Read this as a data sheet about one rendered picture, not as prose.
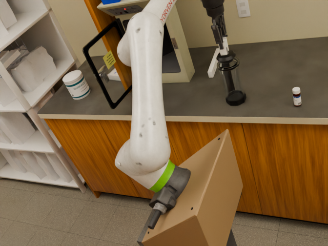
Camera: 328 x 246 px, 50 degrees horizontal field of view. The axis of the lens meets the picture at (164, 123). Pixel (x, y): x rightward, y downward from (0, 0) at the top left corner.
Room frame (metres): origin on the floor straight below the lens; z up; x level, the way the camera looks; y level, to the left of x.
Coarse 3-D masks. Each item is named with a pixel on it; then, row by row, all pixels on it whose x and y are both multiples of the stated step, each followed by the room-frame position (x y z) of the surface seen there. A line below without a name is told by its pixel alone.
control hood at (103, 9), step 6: (126, 0) 1.77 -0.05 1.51; (132, 0) 1.74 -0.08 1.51; (138, 0) 1.71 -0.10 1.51; (144, 0) 1.70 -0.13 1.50; (102, 6) 1.84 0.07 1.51; (108, 6) 1.82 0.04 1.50; (114, 6) 1.81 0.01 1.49; (120, 6) 1.80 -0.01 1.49; (126, 6) 1.78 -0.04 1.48; (144, 6) 1.75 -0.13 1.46; (108, 12) 1.89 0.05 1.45; (138, 12) 1.83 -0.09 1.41
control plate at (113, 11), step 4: (116, 8) 1.82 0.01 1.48; (120, 8) 1.82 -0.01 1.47; (124, 8) 1.81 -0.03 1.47; (128, 8) 1.80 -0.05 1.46; (132, 8) 1.79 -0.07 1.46; (136, 8) 1.79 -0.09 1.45; (140, 8) 1.78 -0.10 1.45; (112, 12) 1.88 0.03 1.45; (116, 12) 1.87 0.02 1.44; (124, 12) 1.85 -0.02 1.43; (128, 12) 1.85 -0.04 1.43; (132, 12) 1.84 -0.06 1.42; (136, 12) 1.83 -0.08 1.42
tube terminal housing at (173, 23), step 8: (176, 8) 1.86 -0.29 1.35; (120, 16) 1.94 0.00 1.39; (128, 16) 1.90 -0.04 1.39; (168, 16) 1.77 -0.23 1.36; (176, 16) 1.84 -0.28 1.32; (168, 24) 1.78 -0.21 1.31; (176, 24) 1.81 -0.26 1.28; (176, 32) 1.79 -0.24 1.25; (176, 40) 1.77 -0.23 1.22; (184, 40) 1.85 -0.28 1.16; (184, 48) 1.82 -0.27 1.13; (176, 56) 1.79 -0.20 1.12; (184, 56) 1.80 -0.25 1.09; (184, 64) 1.78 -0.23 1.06; (192, 64) 1.85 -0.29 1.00; (184, 72) 1.77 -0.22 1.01; (192, 72) 1.83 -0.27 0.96; (168, 80) 1.84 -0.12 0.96; (176, 80) 1.81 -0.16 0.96; (184, 80) 1.78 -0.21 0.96
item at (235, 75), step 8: (224, 64) 1.48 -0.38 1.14; (232, 64) 1.47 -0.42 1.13; (224, 72) 1.41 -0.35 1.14; (232, 72) 1.40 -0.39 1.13; (224, 80) 1.42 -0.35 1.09; (232, 80) 1.40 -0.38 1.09; (240, 80) 1.41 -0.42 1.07; (224, 88) 1.44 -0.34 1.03; (232, 88) 1.40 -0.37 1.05; (240, 88) 1.40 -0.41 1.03; (232, 96) 1.40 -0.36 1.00; (240, 96) 1.40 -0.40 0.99
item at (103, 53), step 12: (96, 36) 1.80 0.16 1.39; (108, 36) 1.86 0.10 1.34; (96, 48) 1.77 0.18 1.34; (108, 48) 1.83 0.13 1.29; (96, 60) 1.75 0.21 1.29; (108, 60) 1.81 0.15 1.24; (120, 60) 1.87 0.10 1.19; (108, 72) 1.78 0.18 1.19; (120, 72) 1.84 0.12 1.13; (108, 84) 1.75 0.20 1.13; (120, 84) 1.81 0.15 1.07; (120, 96) 1.78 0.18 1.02
